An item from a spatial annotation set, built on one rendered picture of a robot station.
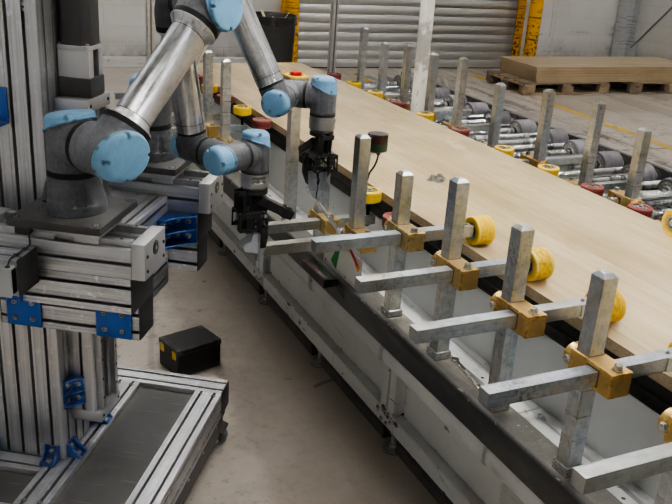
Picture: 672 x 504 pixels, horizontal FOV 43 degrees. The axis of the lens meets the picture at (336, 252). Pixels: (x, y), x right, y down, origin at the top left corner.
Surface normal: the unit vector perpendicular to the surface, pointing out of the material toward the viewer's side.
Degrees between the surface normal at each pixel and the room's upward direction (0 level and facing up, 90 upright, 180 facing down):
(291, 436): 0
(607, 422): 90
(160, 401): 0
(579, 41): 90
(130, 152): 95
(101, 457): 0
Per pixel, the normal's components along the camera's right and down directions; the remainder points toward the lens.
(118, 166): 0.73, 0.36
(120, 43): 0.36, 0.37
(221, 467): 0.07, -0.93
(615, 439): -0.91, 0.10
